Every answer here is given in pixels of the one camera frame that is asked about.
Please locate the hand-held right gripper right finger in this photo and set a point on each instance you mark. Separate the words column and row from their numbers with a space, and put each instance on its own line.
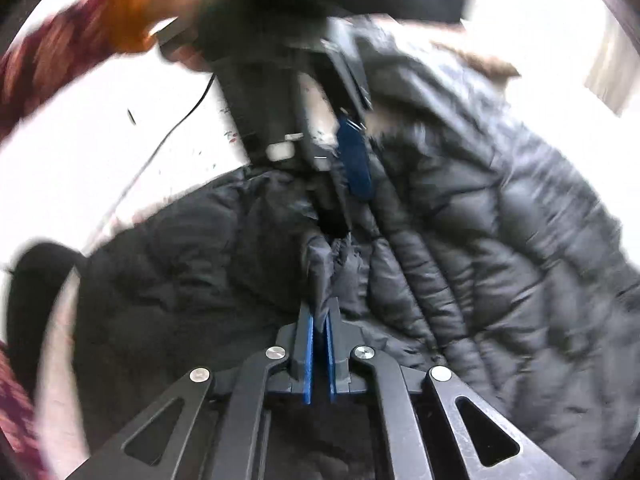
column 331, row 360

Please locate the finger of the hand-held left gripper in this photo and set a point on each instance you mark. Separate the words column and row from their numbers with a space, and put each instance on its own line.
column 327, row 195
column 356, row 160

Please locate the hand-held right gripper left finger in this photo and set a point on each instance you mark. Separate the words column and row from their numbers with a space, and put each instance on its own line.
column 306, row 360

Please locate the black puffer jacket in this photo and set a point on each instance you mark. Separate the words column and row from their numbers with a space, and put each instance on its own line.
column 450, row 240

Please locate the person's left forearm maroon sleeve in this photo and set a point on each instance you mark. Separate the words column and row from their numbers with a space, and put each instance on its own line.
column 65, row 55

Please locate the small dark pen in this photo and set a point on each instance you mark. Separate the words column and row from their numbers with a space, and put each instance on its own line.
column 131, row 116

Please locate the brown furry cloth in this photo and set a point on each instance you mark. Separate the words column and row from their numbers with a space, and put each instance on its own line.
column 480, row 60

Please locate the white bed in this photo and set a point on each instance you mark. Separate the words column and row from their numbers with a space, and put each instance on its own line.
column 90, row 170

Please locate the black cloth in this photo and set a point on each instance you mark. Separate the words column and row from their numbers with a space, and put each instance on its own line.
column 40, row 310

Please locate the person's maroon clothing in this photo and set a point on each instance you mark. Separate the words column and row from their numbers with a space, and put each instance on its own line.
column 20, row 410

